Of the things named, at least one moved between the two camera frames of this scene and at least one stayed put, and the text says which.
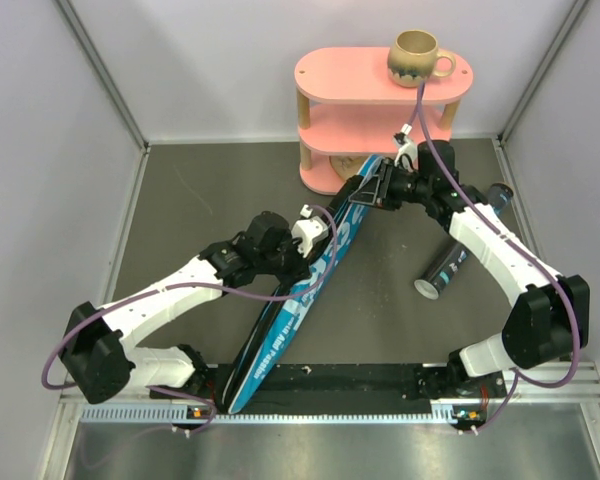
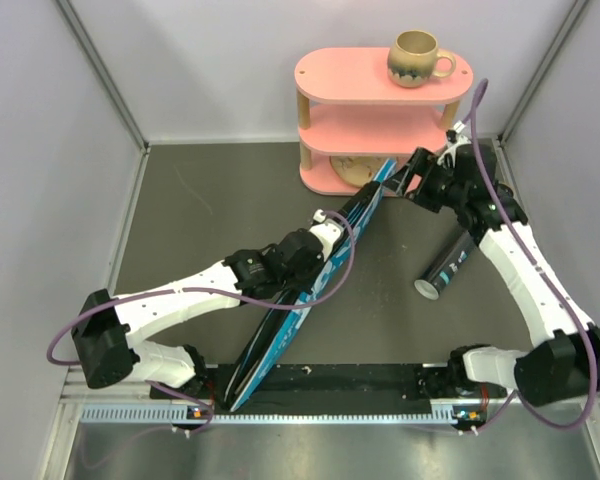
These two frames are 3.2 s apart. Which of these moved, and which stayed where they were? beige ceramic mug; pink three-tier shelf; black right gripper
Moved: black right gripper
Stayed: beige ceramic mug; pink three-tier shelf
